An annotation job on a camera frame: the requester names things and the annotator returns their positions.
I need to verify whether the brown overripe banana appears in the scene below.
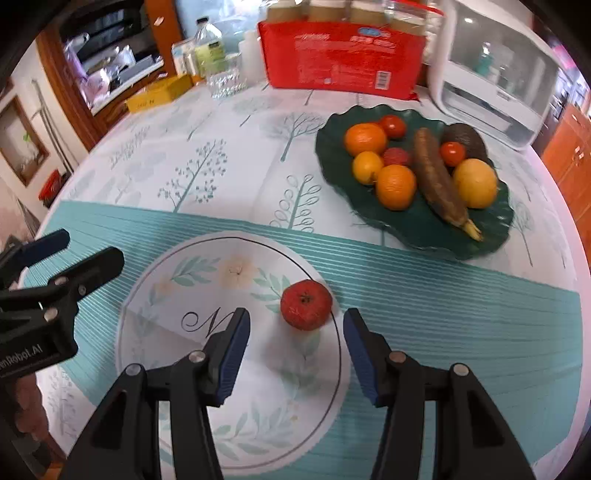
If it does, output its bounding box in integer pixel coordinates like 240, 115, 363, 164
412, 128, 484, 241

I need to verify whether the red round textured fruit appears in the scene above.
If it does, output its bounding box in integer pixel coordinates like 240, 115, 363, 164
280, 279, 333, 330

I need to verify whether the small yellow orange citrus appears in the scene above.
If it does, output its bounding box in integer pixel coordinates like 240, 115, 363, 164
353, 151, 385, 185

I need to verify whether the white countertop cabinet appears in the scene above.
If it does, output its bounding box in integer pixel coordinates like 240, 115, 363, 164
426, 0, 561, 151

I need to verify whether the orange tangerine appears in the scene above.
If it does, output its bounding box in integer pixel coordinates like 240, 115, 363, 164
344, 123, 387, 157

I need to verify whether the orange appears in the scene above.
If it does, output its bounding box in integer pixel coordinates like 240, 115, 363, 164
375, 164, 417, 211

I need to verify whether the yellow cardboard box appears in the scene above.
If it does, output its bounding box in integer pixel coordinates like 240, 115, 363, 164
126, 74, 194, 114

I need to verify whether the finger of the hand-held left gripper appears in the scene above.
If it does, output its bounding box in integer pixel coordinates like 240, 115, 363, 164
0, 247, 125, 321
0, 230, 71, 287

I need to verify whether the large yellow round fruit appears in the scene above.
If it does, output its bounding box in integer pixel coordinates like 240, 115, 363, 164
452, 158, 498, 209

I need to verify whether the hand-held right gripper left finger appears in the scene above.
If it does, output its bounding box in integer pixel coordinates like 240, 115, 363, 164
60, 307, 252, 480

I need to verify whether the cluttered kitchen shelf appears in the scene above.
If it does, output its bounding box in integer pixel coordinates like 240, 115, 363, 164
37, 0, 181, 116

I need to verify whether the red package of jars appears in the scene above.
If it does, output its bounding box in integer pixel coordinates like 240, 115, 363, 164
257, 0, 428, 100

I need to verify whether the wooden wall cabinet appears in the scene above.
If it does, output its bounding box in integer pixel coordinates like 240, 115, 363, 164
540, 104, 591, 222

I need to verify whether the dark green leaf-shaped plate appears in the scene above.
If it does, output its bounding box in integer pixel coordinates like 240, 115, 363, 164
315, 104, 515, 260

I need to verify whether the wooden frame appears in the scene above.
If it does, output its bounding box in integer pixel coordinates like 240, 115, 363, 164
0, 96, 51, 186

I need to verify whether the white carton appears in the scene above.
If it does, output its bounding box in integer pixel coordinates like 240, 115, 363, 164
172, 39, 199, 77

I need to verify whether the dark avocado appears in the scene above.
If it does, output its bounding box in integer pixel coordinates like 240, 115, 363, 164
441, 122, 488, 162

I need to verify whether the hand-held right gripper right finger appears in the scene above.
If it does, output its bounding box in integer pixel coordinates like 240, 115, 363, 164
342, 308, 536, 480

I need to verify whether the plastic bottle with green label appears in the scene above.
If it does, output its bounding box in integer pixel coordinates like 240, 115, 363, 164
193, 17, 227, 77

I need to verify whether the clear drinking glass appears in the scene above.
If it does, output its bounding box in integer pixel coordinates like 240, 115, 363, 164
206, 53, 245, 99

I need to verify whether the small white plastic bottle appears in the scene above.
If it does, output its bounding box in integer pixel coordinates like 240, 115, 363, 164
239, 31, 263, 81

